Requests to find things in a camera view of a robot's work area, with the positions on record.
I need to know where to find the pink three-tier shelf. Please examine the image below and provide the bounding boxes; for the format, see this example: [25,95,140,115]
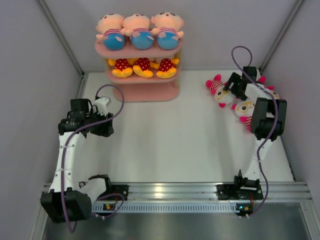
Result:
[94,39,183,102]

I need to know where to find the small baby doll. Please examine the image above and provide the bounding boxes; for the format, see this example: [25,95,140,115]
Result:
[151,12,184,50]

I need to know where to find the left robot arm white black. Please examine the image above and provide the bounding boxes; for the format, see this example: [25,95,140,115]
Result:
[40,97,114,223]

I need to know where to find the baby doll blue pants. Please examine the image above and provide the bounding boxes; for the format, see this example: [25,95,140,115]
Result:
[96,13,125,51]
[122,13,154,50]

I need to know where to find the perforated cable duct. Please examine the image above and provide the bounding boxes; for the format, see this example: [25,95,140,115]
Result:
[92,202,250,214]

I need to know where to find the yellow plush red dotted dress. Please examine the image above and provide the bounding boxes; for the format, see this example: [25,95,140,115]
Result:
[108,58,133,78]

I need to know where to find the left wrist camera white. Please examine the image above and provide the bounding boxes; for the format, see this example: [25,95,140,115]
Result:
[93,97,111,117]

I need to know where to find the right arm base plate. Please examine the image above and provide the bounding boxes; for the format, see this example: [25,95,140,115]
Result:
[216,184,264,201]

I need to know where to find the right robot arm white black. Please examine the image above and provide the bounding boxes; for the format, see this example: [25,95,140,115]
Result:
[225,66,287,200]

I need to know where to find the white plush yellow glasses front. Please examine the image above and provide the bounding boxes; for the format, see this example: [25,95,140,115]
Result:
[231,98,255,132]

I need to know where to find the right baby doll blue pants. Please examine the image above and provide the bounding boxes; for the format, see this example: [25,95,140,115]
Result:
[122,13,154,50]

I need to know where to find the aluminium mounting rail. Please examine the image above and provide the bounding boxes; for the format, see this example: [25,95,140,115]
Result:
[41,181,313,201]

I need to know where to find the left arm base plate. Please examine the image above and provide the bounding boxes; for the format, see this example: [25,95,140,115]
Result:
[97,184,129,201]

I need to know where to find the left baby doll blue pants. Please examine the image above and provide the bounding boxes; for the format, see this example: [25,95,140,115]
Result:
[96,13,125,51]

